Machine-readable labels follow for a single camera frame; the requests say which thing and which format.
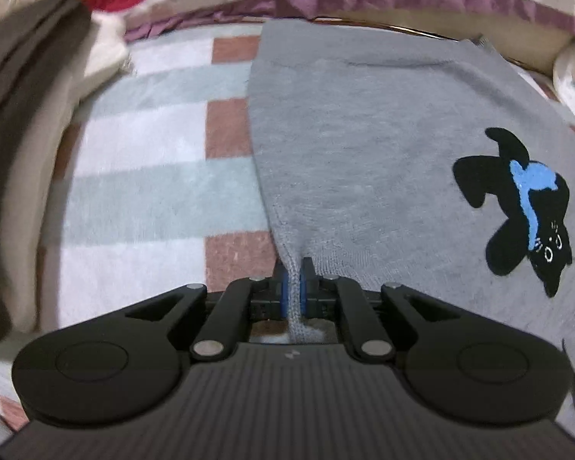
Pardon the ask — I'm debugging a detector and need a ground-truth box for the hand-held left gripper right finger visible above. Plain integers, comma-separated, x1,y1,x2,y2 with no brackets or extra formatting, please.
301,257,461,362

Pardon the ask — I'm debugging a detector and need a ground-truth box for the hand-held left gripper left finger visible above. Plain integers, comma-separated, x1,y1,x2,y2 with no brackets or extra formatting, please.
125,259,288,361

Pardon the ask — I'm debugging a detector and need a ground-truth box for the grey sweater with cat print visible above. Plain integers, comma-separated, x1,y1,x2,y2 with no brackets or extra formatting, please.
246,19,575,442

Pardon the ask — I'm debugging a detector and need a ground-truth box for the checkered round mat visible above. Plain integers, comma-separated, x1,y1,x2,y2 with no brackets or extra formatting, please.
0,24,288,442

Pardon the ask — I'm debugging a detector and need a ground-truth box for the dark brown folded garment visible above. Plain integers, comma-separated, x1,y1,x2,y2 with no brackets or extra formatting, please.
0,0,94,346

